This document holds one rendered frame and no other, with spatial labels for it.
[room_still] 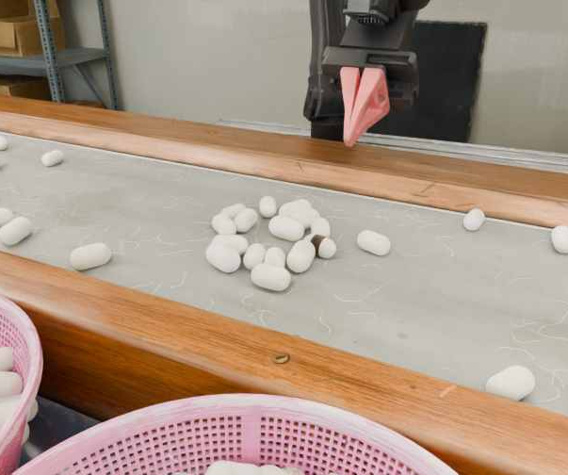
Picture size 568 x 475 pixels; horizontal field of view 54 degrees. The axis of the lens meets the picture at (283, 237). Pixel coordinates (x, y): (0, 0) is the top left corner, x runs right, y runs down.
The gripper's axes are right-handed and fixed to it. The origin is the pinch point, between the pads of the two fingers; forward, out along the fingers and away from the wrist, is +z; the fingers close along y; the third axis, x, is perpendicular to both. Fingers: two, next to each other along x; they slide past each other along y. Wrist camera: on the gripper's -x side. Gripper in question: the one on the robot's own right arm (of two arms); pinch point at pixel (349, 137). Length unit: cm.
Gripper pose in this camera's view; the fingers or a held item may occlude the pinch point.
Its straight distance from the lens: 60.7
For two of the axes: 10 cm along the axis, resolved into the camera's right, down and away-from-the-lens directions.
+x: 2.8, 4.2, 8.7
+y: 9.0, 1.9, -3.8
